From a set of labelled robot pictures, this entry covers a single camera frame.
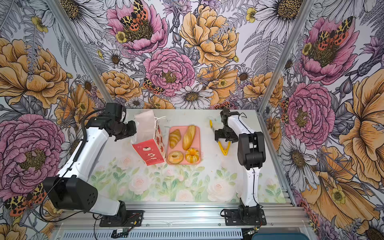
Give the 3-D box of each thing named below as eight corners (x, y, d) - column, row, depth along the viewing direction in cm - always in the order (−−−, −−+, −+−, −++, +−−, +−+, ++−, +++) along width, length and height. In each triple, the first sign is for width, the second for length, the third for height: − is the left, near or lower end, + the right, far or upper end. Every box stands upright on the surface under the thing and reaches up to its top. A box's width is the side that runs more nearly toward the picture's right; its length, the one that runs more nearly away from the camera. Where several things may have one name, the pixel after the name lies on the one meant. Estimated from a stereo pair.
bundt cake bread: (185, 163, 94) (184, 160, 91) (185, 151, 100) (185, 148, 97) (199, 163, 94) (199, 160, 91) (199, 151, 100) (199, 148, 97)
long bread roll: (180, 148, 102) (179, 145, 99) (189, 127, 113) (189, 124, 110) (189, 151, 100) (188, 147, 97) (197, 129, 112) (197, 126, 109)
